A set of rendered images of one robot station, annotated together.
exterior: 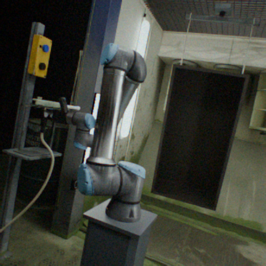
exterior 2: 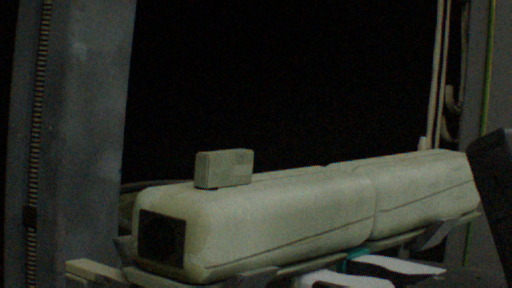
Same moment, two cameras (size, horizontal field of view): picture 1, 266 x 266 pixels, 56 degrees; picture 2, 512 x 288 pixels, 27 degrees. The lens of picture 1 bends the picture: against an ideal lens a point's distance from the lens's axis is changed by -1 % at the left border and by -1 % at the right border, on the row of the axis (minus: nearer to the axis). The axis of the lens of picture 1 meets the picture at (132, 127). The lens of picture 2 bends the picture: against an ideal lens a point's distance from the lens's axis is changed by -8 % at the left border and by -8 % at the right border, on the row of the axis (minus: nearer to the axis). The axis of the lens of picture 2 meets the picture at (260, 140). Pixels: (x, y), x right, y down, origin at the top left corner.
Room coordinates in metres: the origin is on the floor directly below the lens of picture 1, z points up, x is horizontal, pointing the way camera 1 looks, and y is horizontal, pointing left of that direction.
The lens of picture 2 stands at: (1.07, 0.47, 1.23)
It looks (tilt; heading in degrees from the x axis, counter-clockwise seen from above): 7 degrees down; 14
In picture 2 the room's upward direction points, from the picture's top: 5 degrees clockwise
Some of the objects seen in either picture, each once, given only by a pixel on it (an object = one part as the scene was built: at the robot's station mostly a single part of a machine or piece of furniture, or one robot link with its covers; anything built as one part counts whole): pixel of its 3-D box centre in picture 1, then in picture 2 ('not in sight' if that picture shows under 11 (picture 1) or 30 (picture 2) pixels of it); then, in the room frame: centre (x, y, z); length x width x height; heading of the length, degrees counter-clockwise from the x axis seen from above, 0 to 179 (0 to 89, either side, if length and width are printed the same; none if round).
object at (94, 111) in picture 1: (90, 130); not in sight; (2.09, 0.34, 0.96); 0.06 x 0.02 x 0.63; 159
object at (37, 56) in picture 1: (40, 56); not in sight; (1.68, 0.69, 1.42); 0.12 x 0.06 x 0.26; 159
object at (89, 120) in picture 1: (84, 120); not in sight; (1.54, 0.30, 1.07); 0.12 x 0.09 x 0.10; 69
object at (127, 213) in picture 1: (124, 205); not in sight; (1.29, -0.04, 0.69); 0.19 x 0.19 x 0.10
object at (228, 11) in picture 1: (222, 9); not in sight; (2.36, -0.61, 2.27); 0.14 x 0.14 x 0.05; 69
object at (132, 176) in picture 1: (127, 180); not in sight; (1.29, -0.03, 0.83); 0.17 x 0.15 x 0.18; 119
